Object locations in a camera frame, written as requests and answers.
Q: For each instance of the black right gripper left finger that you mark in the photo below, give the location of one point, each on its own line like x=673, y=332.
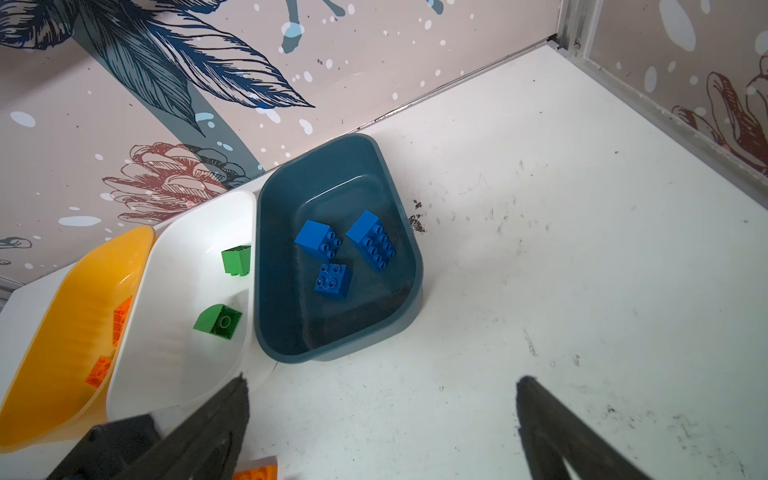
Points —
x=206, y=445

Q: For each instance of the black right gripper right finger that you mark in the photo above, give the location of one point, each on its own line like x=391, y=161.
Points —
x=556, y=442

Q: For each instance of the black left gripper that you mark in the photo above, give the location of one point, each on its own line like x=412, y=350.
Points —
x=106, y=450

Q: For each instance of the green sloped lego brick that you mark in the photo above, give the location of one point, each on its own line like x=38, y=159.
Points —
x=219, y=320

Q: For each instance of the orange lego brick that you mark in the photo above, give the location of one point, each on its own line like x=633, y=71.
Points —
x=259, y=469
x=99, y=372
x=120, y=317

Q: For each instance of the blue small lego brick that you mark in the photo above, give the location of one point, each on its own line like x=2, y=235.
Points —
x=333, y=280

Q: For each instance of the blue square lego brick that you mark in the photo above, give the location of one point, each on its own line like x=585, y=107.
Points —
x=318, y=240

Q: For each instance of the blue long lego brick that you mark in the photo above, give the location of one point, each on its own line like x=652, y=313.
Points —
x=368, y=235

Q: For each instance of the yellow plastic bin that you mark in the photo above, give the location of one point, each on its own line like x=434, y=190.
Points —
x=48, y=399

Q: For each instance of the white plastic bin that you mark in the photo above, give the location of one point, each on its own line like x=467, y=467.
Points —
x=163, y=360

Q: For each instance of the dark teal plastic bin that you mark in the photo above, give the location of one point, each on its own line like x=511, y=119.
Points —
x=333, y=184

